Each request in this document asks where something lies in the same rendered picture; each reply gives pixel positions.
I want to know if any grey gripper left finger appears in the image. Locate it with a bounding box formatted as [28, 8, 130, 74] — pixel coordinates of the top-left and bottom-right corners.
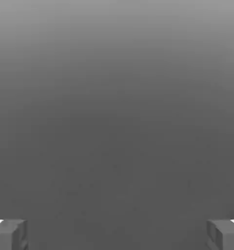
[0, 219, 29, 250]

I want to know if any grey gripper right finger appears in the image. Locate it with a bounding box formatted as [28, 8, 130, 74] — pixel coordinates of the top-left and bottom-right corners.
[206, 219, 234, 250]

